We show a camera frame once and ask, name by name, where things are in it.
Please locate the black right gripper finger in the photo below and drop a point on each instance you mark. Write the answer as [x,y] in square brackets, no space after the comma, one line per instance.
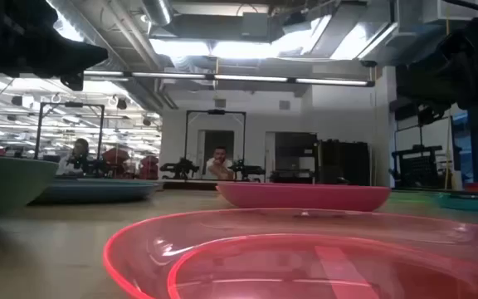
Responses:
[415,83]

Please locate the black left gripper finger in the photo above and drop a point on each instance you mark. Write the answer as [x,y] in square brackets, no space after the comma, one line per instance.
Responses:
[89,57]

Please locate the small green transparent plate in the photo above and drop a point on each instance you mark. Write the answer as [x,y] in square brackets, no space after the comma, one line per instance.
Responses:
[409,197]

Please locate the large grey-blue plastic plate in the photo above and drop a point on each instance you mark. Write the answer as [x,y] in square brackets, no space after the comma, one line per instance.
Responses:
[98,192]

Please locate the small pink plastic plate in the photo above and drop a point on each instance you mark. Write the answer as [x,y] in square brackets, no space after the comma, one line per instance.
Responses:
[305,198]

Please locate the black background robot arm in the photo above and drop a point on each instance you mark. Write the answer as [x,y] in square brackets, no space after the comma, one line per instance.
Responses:
[179,168]
[245,169]

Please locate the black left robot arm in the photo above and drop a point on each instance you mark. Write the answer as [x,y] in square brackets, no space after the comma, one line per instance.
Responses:
[6,21]

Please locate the blue partition panel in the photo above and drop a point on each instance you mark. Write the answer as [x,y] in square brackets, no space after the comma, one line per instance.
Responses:
[463,153]

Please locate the person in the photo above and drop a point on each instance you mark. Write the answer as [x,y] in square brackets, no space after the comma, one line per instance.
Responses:
[77,160]
[219,164]

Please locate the red chair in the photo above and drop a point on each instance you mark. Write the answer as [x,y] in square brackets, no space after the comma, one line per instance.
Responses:
[149,166]
[116,158]

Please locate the black cabinet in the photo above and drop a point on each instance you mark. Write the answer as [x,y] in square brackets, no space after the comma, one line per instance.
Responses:
[342,162]

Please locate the small teal transparent plate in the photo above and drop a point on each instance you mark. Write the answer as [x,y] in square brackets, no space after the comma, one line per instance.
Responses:
[471,203]

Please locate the long ceiling light bar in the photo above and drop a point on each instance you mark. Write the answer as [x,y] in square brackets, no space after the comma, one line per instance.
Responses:
[247,78]

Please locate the small orange transparent plate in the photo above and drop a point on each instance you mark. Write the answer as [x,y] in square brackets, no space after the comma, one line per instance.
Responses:
[222,270]

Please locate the black gantry frame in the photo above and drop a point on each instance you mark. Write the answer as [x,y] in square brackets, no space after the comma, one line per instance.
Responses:
[39,133]
[187,137]

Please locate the silver round air duct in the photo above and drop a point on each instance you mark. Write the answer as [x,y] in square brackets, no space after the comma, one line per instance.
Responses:
[158,10]

